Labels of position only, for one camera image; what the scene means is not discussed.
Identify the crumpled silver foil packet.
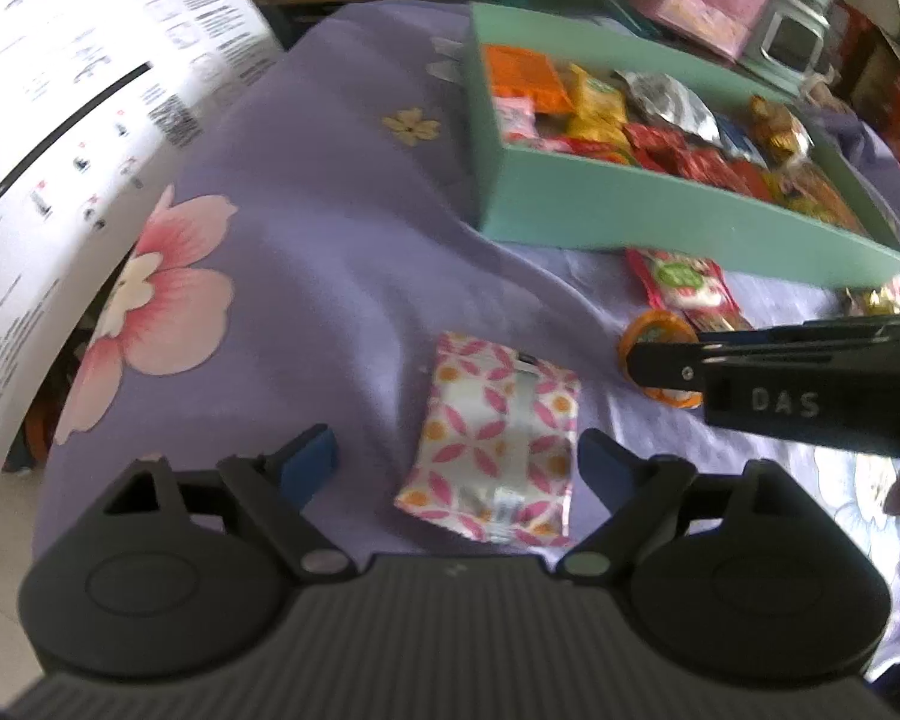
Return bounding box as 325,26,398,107
616,69,723,147

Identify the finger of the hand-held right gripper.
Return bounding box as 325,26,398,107
694,313,900,344
628,337,900,458

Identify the white printed instruction sheet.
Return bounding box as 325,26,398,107
0,0,286,473

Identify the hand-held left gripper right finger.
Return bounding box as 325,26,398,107
556,427,833,581

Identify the red green candy packet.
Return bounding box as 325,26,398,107
626,249,751,332

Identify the mint green small appliance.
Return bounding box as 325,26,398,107
742,0,860,95

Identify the purple floral blanket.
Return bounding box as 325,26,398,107
34,0,900,691

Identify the pile of assorted snack packets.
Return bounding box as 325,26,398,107
540,94,871,233

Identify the orange round jelly cup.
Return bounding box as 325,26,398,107
619,310,704,411

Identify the mint green cardboard box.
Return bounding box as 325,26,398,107
469,2,900,290

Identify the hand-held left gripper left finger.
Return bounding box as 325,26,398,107
103,424,350,583

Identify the small pink candy packet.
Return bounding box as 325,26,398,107
493,96,537,142

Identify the yellow mango snack packet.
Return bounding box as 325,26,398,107
566,64,632,151

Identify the pink patterned white snack packet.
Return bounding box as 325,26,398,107
394,330,582,548

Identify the orange snack packet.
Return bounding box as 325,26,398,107
482,45,575,115

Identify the gold wrapped candy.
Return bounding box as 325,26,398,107
844,281,900,316

